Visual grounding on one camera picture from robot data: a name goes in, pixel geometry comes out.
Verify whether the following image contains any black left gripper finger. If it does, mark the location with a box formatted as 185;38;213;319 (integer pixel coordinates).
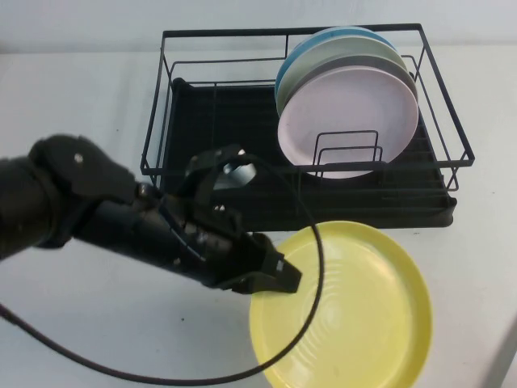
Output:
260;249;304;293
209;273;280;295

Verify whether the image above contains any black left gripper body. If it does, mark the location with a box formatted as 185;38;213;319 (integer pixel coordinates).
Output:
160;193;284;292

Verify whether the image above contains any yellow plate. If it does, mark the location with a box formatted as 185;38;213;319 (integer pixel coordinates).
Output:
248;220;435;388

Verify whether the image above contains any pink plate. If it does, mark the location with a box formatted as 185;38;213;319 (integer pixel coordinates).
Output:
276;66;420;181

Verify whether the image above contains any grey plate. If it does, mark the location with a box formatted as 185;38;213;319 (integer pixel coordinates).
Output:
309;54;419;107

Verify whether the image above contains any pale green plate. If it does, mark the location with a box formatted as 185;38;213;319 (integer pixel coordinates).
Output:
275;36;409;119

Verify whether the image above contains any blue plate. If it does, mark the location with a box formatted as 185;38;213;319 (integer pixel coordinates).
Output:
274;26;401;99

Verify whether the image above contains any black plastic drip tray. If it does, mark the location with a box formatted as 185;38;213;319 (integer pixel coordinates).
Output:
159;76;460;231

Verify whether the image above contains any black cable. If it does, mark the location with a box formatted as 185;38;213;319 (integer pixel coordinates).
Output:
0;153;324;383

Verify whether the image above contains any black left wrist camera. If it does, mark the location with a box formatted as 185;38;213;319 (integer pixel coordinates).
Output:
177;143;259;211

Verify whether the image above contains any black wire dish rack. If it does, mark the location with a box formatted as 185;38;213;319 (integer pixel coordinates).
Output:
139;23;476;192

